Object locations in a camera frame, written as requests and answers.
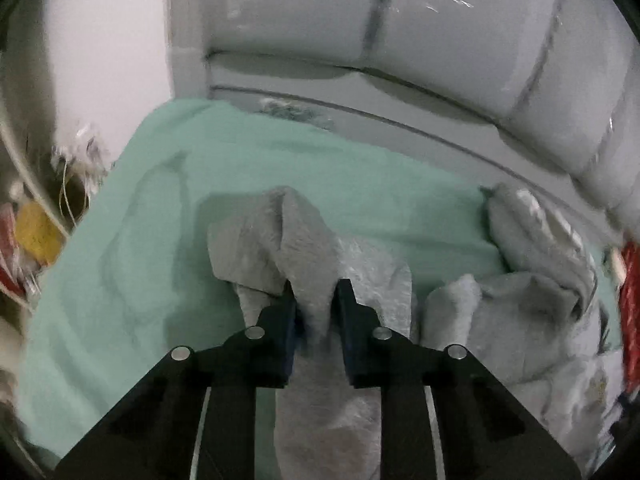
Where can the yellow object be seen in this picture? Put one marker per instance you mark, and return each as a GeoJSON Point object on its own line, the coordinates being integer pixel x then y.
{"type": "Point", "coordinates": [36, 232]}

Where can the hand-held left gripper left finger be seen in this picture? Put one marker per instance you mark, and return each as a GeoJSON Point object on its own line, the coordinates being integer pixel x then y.
{"type": "Point", "coordinates": [288, 332]}

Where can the grey padded headboard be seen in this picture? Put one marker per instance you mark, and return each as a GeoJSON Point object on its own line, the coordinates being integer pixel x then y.
{"type": "Point", "coordinates": [450, 35]}

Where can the green bedsheet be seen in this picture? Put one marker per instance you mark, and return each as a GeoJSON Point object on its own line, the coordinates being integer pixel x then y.
{"type": "Point", "coordinates": [200, 175]}

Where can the red polka-dot cloth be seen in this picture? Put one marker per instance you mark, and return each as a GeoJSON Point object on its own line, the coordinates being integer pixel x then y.
{"type": "Point", "coordinates": [631, 300]}

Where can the red packet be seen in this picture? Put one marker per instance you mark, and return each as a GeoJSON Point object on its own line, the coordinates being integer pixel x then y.
{"type": "Point", "coordinates": [9, 255]}

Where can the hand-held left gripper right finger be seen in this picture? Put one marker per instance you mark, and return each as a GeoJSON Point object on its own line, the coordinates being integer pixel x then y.
{"type": "Point", "coordinates": [346, 332]}

